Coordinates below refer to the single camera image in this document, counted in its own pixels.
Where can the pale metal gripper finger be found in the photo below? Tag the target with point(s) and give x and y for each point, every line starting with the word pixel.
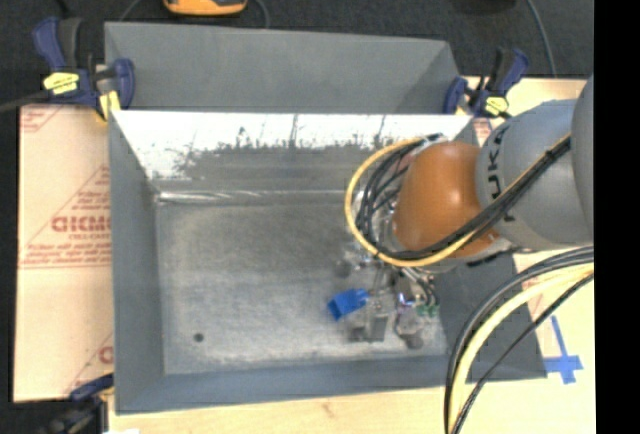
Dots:
pixel 378 327
pixel 358 331

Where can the brown cardboard board, red print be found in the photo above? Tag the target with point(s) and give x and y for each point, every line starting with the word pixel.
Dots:
pixel 60 302

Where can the grey metal bin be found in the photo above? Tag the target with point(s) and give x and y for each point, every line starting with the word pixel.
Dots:
pixel 250 282

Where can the blue angular block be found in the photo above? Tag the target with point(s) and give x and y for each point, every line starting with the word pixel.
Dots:
pixel 346 303

